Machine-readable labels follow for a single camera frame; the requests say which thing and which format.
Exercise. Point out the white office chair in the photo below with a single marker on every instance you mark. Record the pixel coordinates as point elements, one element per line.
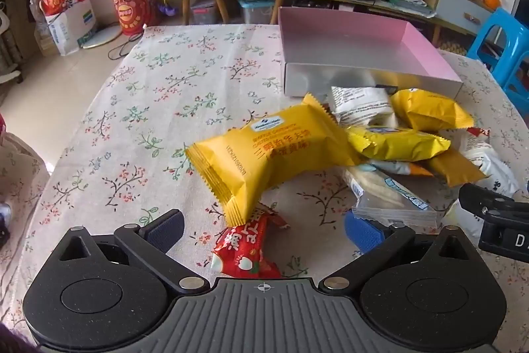
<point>10,59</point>

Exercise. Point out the white black-print snack packet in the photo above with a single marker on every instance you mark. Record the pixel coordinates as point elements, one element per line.
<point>492,167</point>

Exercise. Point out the pink cardboard box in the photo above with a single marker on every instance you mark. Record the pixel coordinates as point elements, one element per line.
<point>351,43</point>

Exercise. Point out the yellow egg tray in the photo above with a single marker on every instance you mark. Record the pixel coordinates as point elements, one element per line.
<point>452,47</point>

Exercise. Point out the red snack packet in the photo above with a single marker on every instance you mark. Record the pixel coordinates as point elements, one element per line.
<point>244,253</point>

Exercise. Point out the blue-lid clear storage bin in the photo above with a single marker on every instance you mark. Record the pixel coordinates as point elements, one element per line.
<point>256,9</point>

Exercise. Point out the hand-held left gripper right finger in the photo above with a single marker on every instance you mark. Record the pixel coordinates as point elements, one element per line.
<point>365,235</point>

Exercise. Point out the clear blue-print cracker packet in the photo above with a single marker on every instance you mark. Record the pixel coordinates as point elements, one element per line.
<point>392,198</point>

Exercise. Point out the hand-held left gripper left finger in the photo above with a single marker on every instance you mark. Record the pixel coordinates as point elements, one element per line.
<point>165,231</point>

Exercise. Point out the gold snack packet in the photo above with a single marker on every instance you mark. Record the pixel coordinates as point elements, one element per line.
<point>454,169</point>

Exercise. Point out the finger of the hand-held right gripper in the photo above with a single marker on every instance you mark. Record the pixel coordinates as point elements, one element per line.
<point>481,198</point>

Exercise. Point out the small clear storage bin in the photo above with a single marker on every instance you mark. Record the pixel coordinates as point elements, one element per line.
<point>203,10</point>

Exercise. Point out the floral tablecloth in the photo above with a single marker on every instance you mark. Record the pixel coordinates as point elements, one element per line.
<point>124,109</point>

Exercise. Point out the white red-print snack packet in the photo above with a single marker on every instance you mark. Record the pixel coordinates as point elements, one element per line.
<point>479,131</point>

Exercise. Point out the white text-printed snack packet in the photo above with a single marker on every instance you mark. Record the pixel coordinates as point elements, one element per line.
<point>363,103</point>

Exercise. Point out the white round floor base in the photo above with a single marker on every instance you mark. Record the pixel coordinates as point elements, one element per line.
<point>101,36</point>

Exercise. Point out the small yellow snack packet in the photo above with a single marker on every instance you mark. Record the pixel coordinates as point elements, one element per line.
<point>430,109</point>
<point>396,142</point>

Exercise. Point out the orange fruit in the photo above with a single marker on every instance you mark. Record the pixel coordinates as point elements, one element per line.
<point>492,1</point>

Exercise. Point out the white orange-tipped snack packet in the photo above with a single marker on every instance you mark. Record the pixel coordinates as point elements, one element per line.
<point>396,167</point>

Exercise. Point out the pale blue drawer small knob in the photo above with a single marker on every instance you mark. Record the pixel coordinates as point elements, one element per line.
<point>463,12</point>

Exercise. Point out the blue plastic stool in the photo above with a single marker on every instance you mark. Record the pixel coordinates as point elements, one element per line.
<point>508,47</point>

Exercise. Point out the red round gift tub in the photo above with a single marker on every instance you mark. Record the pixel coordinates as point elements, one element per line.
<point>132,9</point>

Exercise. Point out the large yellow snack packet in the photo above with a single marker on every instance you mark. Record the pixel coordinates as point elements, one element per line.
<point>264,158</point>

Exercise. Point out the white shopping bag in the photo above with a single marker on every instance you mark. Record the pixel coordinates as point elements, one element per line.
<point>70,30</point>

